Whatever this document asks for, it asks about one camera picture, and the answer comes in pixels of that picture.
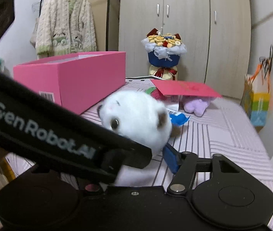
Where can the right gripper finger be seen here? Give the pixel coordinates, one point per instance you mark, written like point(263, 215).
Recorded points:
point(182, 165)

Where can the blue wet wipes pack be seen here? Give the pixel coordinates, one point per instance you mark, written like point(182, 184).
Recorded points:
point(177, 118)

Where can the pink cardboard box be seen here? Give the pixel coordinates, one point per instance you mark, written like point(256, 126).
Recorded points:
point(76, 81)

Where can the white plush cat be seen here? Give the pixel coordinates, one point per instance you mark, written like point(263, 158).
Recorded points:
point(143, 119)

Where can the red envelope card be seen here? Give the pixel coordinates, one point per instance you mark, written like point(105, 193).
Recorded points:
point(185, 88)

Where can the red strawberry plush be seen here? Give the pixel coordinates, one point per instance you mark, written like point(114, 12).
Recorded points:
point(155, 93)

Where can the white tissue pack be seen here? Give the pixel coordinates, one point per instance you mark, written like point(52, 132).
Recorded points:
point(172, 102)

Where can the purple plush toy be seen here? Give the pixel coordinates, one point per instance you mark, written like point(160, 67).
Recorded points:
point(196, 105)

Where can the colourful paper gift bag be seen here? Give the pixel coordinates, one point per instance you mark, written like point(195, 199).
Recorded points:
point(256, 96)

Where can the cream knitted cardigan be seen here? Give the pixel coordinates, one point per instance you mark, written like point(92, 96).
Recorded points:
point(64, 27)

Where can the flower bouquet blue wrap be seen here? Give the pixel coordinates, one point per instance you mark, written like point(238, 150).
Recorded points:
point(164, 52)

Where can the beige wardrobe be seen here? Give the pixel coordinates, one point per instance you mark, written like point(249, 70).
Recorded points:
point(216, 34)

